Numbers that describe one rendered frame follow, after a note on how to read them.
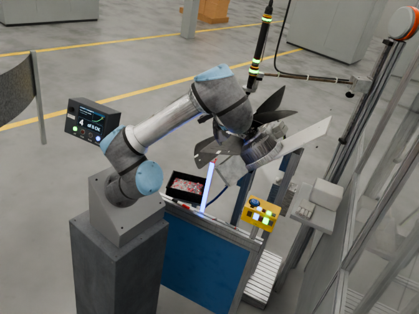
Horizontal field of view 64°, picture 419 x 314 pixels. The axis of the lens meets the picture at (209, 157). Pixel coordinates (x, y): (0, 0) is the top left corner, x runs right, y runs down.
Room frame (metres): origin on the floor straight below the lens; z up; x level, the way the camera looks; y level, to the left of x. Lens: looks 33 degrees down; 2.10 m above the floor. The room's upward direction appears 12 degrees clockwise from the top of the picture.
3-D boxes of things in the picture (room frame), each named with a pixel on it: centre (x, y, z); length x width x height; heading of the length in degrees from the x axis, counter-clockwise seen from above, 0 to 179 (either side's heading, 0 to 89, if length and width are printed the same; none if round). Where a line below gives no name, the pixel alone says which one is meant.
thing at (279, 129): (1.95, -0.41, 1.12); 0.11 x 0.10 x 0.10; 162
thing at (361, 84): (1.84, -0.73, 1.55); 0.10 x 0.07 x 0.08; 107
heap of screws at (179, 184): (1.53, 0.10, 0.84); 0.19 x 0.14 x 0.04; 87
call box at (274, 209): (1.23, -0.30, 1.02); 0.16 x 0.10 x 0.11; 72
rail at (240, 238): (1.35, 0.08, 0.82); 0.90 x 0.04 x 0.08; 72
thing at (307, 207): (1.52, -0.61, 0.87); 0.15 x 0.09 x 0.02; 156
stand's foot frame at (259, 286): (1.73, -0.36, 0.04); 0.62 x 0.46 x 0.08; 72
